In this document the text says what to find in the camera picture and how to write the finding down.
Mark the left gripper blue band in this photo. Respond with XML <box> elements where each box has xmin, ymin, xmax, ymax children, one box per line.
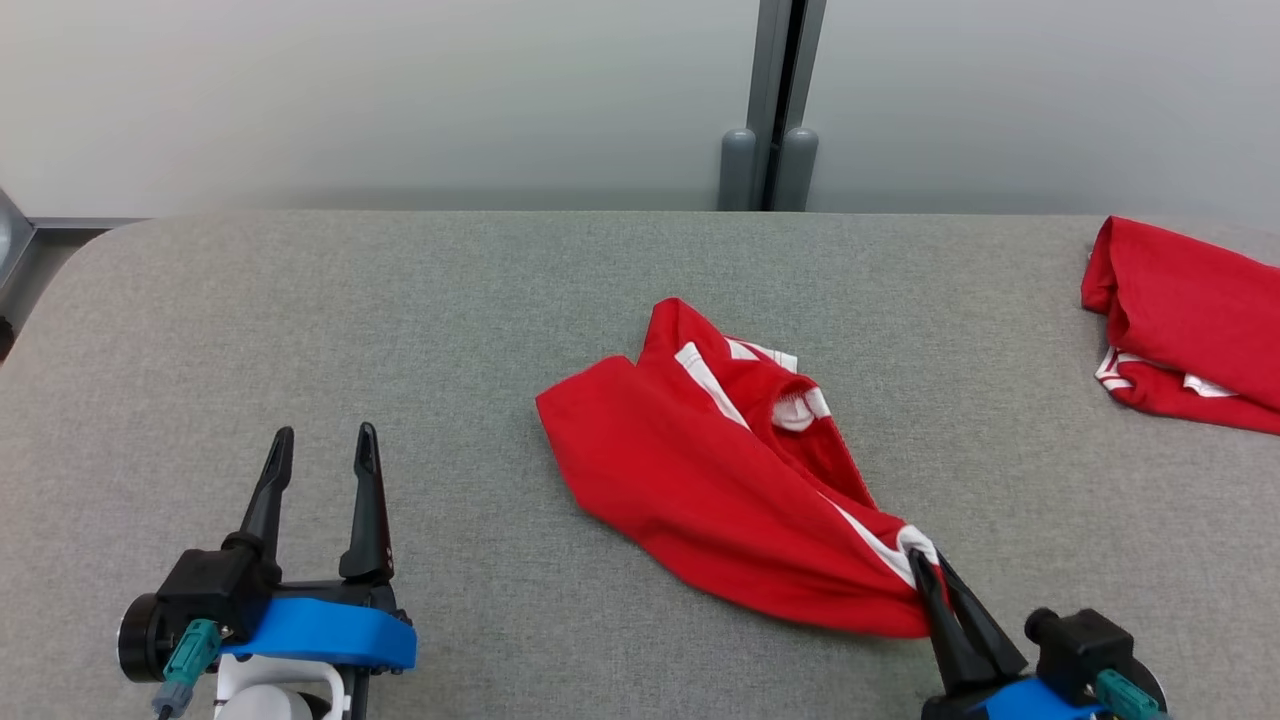
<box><xmin>117</xmin><ymin>422</ymin><xmax>418</xmax><ymax>686</ymax></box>

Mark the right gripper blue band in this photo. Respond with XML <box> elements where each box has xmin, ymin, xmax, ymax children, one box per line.
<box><xmin>908</xmin><ymin>548</ymin><xmax>1169</xmax><ymax>720</ymax></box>

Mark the red shorts white stripe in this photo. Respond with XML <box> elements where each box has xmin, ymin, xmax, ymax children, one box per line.
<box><xmin>535</xmin><ymin>297</ymin><xmax>946</xmax><ymax>639</ymax></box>

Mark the red white basketball jersey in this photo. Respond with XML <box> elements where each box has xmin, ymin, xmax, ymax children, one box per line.
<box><xmin>1080</xmin><ymin>215</ymin><xmax>1280</xmax><ymax>437</ymax></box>

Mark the grey cylinder partition foot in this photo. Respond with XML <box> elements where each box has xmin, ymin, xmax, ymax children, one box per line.
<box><xmin>775</xmin><ymin>126</ymin><xmax>819</xmax><ymax>212</ymax></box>
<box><xmin>718</xmin><ymin>128</ymin><xmax>758</xmax><ymax>212</ymax></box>

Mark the right camera cable teal plug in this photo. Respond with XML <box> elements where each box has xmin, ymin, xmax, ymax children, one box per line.
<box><xmin>1095</xmin><ymin>668</ymin><xmax>1169</xmax><ymax>720</ymax></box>

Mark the camera cable teal plug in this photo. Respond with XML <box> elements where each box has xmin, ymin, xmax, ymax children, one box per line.
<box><xmin>152</xmin><ymin>618</ymin><xmax>223</xmax><ymax>720</ymax></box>
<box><xmin>1095</xmin><ymin>668</ymin><xmax>1169</xmax><ymax>720</ymax></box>

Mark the left camera cable teal plug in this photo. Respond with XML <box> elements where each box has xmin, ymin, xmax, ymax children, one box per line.
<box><xmin>152</xmin><ymin>618</ymin><xmax>223</xmax><ymax>720</ymax></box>

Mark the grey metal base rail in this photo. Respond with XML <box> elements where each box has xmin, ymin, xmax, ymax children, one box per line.
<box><xmin>0</xmin><ymin>188</ymin><xmax>149</xmax><ymax>331</ymax></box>

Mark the grey partition frame post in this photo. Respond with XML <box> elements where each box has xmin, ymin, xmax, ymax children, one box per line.
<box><xmin>748</xmin><ymin>0</ymin><xmax>829</xmax><ymax>213</ymax></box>

